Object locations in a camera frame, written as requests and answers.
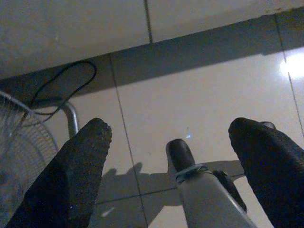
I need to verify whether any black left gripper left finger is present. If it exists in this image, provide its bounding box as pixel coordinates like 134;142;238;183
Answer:
6;117;112;228

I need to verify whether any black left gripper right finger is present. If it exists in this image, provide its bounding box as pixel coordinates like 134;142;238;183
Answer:
228;117;304;228

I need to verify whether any grey metal standing fan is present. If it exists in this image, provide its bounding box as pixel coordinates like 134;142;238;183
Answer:
0;91;79;214

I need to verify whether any grey robot leg black foot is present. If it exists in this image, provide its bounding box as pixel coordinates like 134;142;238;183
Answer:
165;139;274;228

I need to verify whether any white sink counter cabinet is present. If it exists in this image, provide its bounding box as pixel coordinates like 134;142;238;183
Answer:
0;0;304;80

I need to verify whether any black fan cable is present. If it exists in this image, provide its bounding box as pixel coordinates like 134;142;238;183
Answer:
30;60;97;116

